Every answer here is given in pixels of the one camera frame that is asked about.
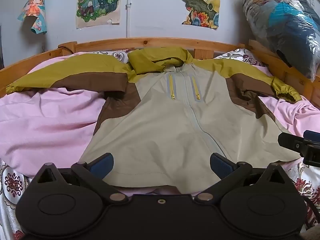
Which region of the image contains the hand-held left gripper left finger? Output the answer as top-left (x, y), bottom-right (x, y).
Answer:
top-left (34, 153), bottom-right (128, 204)

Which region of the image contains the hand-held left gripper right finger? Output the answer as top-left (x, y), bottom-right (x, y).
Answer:
top-left (195, 152), bottom-right (295, 204)

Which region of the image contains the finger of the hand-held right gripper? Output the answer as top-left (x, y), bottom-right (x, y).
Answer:
top-left (278, 132), bottom-right (320, 168)
top-left (303, 130), bottom-right (320, 143)

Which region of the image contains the beige brown mustard jacket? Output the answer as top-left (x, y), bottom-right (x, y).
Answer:
top-left (5, 46), bottom-right (303, 195)

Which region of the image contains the clear plastic bag of clothes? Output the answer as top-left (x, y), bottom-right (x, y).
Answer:
top-left (241, 0), bottom-right (320, 82)

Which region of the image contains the pink blanket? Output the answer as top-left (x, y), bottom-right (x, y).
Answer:
top-left (0, 52), bottom-right (320, 198)

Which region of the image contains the white floral bedsheet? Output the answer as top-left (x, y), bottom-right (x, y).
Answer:
top-left (0, 48), bottom-right (320, 240)

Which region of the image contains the wooden bed frame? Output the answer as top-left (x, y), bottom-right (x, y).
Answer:
top-left (0, 37), bottom-right (320, 110)

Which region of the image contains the white wall pipe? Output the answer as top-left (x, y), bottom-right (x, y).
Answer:
top-left (126, 0), bottom-right (132, 38)

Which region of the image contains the blond cartoon figure wall poster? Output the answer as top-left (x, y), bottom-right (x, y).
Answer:
top-left (76, 0), bottom-right (121, 30)

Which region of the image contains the colourful landscape wall poster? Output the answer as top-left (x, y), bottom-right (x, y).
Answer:
top-left (179, 0), bottom-right (221, 30)

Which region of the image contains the curled cartoon girl wall poster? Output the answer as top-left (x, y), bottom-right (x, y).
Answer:
top-left (17, 0), bottom-right (48, 34)

